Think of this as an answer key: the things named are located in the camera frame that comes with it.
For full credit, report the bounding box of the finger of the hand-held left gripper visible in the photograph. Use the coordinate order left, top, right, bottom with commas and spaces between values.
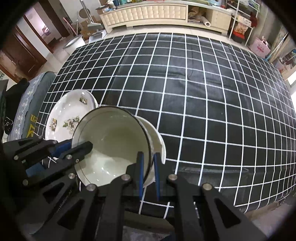
2, 137, 73, 163
21, 141, 93, 232

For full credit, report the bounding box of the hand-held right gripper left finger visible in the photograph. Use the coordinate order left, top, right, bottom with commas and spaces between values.
39, 152, 145, 241

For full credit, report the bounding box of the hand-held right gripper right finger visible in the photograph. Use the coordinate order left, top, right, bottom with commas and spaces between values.
154, 152, 266, 241

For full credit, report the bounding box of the small white bowl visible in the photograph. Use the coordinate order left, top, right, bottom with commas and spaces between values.
71, 105, 153, 187

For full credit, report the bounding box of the large white floral bowl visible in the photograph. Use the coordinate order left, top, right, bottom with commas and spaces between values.
136, 116, 166, 188

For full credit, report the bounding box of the white plate with green flowers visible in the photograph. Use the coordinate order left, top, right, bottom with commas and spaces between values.
45, 89, 99, 141

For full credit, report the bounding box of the chair with blue-grey cover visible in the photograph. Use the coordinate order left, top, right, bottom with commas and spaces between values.
6, 71, 57, 142

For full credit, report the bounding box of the black clothing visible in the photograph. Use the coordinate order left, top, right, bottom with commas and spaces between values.
0, 77, 29, 139

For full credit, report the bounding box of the black white-grid tablecloth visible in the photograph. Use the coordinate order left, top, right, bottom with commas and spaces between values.
32, 32, 294, 219

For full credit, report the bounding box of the white trash bin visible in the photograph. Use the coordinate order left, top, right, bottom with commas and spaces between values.
63, 35, 84, 55

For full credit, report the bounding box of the brown wooden door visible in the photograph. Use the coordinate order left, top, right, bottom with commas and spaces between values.
0, 25, 48, 81
30, 0, 70, 39

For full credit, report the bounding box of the cardboard box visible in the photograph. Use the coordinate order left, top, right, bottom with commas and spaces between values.
80, 22, 93, 40

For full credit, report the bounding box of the white tufted cabinet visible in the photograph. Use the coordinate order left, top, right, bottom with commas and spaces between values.
99, 3, 234, 35

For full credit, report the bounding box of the pink gift bag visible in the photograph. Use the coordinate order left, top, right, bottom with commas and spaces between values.
249, 36, 271, 58

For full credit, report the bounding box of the red gift box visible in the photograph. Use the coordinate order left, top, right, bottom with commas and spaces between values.
232, 22, 252, 43

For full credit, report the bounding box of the white metal rack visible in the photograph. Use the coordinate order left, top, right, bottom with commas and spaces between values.
228, 0, 260, 47

